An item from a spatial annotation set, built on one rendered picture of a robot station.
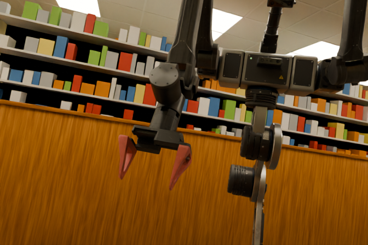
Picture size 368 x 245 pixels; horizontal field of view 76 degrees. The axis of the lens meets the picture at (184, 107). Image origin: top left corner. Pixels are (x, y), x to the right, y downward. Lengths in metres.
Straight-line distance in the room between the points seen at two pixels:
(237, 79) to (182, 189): 1.33
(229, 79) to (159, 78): 0.63
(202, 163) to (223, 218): 0.53
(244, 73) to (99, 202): 1.53
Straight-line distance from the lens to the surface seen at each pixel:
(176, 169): 0.44
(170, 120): 0.48
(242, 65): 1.08
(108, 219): 2.15
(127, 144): 0.47
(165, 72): 0.46
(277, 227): 2.68
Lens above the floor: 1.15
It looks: 5 degrees up
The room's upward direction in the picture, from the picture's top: 9 degrees clockwise
